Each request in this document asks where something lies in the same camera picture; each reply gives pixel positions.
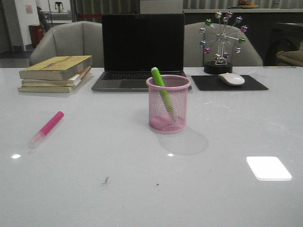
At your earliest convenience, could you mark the red barrier belt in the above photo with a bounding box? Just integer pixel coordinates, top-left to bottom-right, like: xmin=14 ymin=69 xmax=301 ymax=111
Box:
xmin=79 ymin=14 xmax=103 ymax=18

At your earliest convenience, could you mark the green highlighter pen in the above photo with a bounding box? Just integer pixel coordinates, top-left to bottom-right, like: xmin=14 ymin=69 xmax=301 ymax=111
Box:
xmin=151 ymin=67 xmax=177 ymax=122

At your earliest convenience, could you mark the pink mesh pen holder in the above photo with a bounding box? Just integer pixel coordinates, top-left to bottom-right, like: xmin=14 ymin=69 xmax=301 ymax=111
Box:
xmin=146 ymin=75 xmax=191 ymax=133

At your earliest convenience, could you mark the black mouse pad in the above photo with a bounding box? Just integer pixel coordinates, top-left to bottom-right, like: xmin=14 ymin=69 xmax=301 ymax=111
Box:
xmin=192 ymin=75 xmax=268 ymax=91

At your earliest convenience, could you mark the yellow book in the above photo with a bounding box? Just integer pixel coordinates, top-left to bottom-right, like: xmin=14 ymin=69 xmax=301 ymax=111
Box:
xmin=19 ymin=55 xmax=92 ymax=80
xmin=18 ymin=72 xmax=92 ymax=93

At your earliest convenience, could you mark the ferris wheel desk toy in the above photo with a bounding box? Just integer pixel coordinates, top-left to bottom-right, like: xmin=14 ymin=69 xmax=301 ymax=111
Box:
xmin=199 ymin=11 xmax=248 ymax=75

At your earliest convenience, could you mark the white computer mouse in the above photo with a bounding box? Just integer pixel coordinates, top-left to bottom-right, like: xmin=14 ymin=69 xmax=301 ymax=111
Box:
xmin=218 ymin=73 xmax=245 ymax=86

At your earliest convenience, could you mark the grey laptop black screen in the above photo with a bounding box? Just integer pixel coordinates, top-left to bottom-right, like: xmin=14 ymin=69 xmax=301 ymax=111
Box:
xmin=91 ymin=14 xmax=185 ymax=92

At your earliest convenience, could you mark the top yellow book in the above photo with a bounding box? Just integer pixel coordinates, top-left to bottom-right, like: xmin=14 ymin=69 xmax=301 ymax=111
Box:
xmin=19 ymin=55 xmax=92 ymax=80

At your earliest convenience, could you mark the bottom yellow book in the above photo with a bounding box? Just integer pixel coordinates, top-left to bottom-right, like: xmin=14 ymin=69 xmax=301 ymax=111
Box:
xmin=18 ymin=72 xmax=92 ymax=93

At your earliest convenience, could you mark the right grey armchair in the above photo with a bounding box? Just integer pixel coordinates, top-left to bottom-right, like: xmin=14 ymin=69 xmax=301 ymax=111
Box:
xmin=184 ymin=22 xmax=263 ymax=67

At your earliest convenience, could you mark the red bin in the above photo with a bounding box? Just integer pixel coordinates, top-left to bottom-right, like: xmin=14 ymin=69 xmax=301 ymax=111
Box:
xmin=29 ymin=25 xmax=44 ymax=48

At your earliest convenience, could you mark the fruit bowl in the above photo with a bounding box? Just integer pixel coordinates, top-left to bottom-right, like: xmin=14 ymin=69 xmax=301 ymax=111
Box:
xmin=237 ymin=0 xmax=259 ymax=9

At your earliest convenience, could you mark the pink highlighter pen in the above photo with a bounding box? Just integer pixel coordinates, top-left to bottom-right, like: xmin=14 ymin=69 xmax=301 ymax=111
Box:
xmin=28 ymin=111 xmax=64 ymax=149

